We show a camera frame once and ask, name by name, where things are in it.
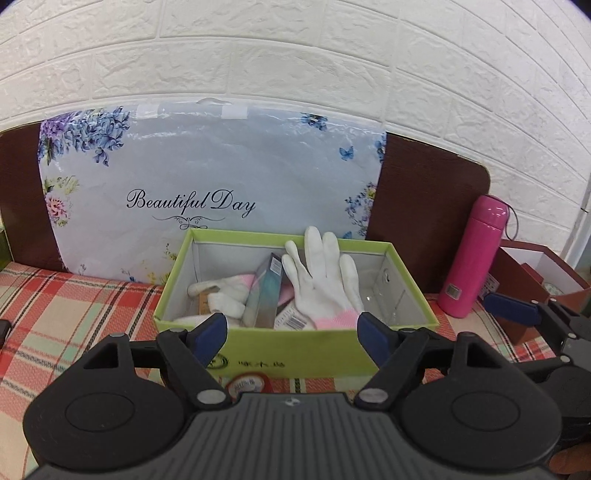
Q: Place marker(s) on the red rimmed round lid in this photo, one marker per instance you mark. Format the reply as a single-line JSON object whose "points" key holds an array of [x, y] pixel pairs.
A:
{"points": [[249, 385]]}

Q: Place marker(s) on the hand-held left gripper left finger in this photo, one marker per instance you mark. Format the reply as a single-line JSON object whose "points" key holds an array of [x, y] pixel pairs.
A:
{"points": [[210, 334]]}

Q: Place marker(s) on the floral plastic bag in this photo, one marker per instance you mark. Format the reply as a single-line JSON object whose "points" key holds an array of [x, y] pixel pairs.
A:
{"points": [[207, 157]]}

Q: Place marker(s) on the light green cardboard box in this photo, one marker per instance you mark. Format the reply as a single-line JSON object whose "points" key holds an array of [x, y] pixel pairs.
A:
{"points": [[300, 353]]}

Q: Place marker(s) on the brown cardboard box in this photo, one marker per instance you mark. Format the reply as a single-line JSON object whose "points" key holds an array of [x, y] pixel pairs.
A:
{"points": [[512, 281]]}

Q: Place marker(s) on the iridescent slim box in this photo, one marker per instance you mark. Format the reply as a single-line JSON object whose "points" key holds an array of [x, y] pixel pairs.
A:
{"points": [[261, 295]]}

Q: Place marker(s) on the plaid bed sheet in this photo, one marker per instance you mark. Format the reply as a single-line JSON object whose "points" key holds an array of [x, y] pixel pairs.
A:
{"points": [[69, 314]]}

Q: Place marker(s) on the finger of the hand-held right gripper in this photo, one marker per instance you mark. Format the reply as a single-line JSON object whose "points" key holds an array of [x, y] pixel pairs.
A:
{"points": [[545, 368], [512, 308]]}

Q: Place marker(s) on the brown wooden headboard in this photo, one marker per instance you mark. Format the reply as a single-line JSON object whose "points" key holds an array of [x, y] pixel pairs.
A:
{"points": [[425, 198]]}

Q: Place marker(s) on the pink thermos bottle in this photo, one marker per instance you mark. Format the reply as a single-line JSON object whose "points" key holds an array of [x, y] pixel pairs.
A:
{"points": [[468, 263]]}

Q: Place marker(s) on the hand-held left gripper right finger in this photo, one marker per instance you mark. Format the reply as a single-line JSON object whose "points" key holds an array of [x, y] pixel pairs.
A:
{"points": [[371, 337]]}

